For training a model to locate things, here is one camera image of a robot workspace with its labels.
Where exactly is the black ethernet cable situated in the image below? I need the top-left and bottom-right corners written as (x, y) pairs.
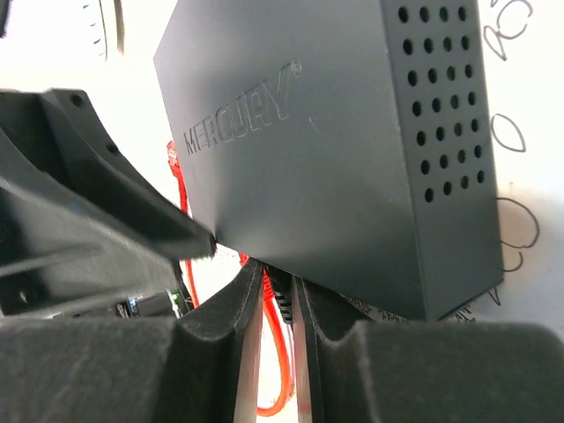
top-left (263, 263), bottom-right (295, 325)

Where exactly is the black network switch box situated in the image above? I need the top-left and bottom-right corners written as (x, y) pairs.
top-left (154, 1), bottom-right (503, 320)

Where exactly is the red ethernet cable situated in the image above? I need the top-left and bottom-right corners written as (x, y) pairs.
top-left (166, 139), bottom-right (295, 418)

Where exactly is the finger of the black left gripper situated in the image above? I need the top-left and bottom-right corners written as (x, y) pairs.
top-left (1, 89), bottom-right (216, 317)

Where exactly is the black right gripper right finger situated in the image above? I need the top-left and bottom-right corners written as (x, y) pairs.
top-left (293, 278), bottom-right (563, 422)

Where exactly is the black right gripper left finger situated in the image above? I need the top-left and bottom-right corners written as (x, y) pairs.
top-left (1, 259), bottom-right (263, 422)

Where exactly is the blue striped white plate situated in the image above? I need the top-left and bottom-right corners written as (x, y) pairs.
top-left (79, 0), bottom-right (125, 62)

